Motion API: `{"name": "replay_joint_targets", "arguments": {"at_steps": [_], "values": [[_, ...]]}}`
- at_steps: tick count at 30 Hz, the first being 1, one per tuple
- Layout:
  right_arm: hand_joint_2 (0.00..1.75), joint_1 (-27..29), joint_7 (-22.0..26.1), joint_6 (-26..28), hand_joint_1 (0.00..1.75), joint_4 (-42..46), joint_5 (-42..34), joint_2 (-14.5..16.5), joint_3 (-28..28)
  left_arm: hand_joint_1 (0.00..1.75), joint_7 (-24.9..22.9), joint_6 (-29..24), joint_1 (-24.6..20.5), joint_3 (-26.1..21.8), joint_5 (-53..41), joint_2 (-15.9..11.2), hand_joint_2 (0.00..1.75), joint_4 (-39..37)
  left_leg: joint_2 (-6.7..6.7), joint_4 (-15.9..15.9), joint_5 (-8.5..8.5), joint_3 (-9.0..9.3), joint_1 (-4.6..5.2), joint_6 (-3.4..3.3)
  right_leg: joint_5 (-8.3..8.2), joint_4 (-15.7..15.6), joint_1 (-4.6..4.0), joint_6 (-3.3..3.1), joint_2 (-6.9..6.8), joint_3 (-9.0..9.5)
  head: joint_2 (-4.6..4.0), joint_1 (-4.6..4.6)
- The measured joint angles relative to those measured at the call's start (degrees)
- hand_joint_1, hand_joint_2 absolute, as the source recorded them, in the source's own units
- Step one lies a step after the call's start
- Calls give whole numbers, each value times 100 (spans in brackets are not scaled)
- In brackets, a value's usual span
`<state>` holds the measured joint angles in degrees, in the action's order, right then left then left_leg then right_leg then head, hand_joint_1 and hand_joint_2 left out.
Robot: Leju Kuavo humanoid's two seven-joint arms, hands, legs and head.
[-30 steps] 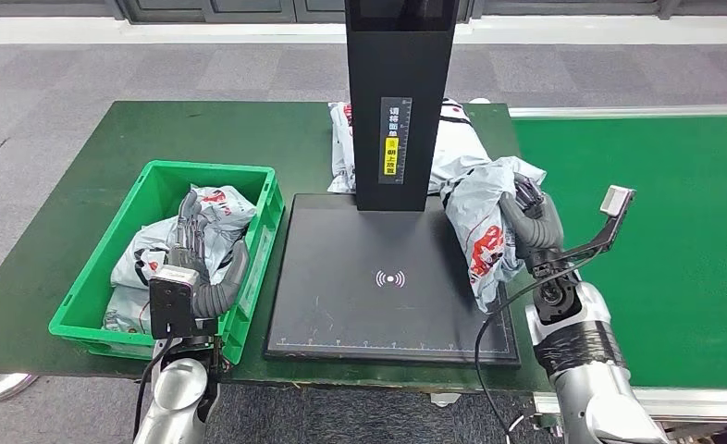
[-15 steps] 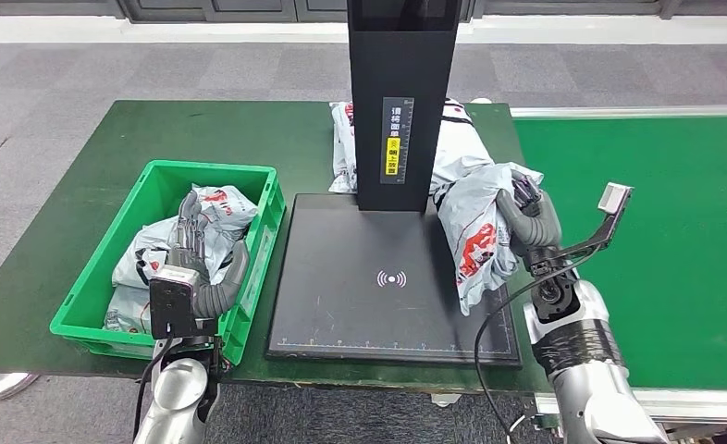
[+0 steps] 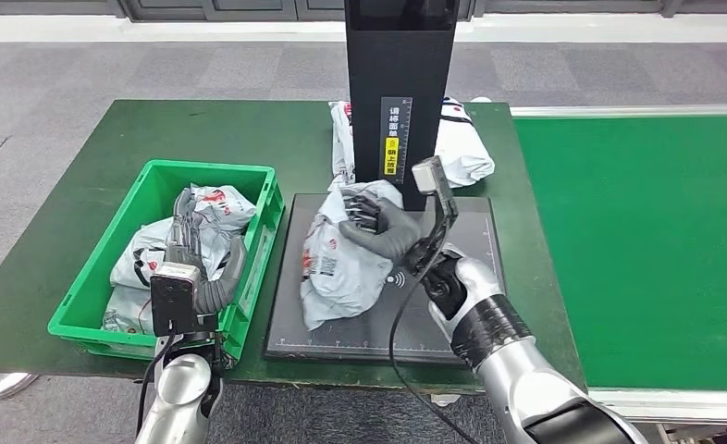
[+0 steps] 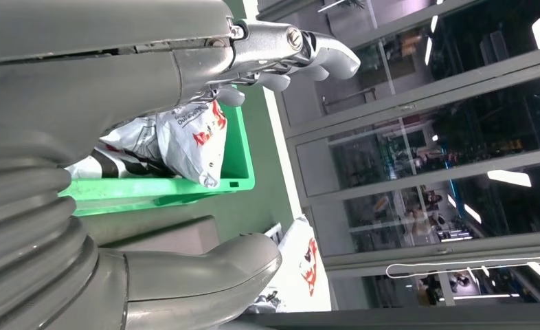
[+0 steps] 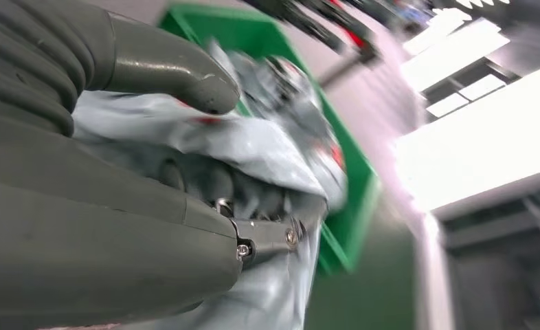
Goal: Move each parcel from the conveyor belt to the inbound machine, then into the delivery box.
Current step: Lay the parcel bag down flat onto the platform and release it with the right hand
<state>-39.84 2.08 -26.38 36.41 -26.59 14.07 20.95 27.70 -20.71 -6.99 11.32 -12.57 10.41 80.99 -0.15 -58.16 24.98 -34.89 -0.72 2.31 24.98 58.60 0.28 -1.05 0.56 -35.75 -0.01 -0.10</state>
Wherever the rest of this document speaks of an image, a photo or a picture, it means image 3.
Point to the green conveyor belt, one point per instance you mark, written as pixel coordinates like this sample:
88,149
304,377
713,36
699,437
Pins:
645,245

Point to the dark grey wall panel frame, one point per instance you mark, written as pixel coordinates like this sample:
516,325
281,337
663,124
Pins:
247,7

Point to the white plastic mailer parcel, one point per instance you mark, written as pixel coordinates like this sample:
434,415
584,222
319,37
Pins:
121,309
461,153
345,276
222,211

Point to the ruler label sticker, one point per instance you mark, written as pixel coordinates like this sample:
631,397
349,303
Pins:
395,141

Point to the white table bracket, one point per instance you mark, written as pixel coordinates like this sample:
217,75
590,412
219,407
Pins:
445,400

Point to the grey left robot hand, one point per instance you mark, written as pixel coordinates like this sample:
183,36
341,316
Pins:
219,291

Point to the round silver metal base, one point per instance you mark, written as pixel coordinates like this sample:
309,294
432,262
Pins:
2,386

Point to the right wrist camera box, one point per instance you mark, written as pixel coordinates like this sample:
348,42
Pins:
431,178

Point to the green plastic crate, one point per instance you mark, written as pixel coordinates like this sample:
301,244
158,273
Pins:
88,294

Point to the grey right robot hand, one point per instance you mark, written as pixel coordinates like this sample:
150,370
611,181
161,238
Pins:
397,233

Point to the black inbound scanning machine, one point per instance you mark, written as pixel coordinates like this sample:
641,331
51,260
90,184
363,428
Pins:
394,73

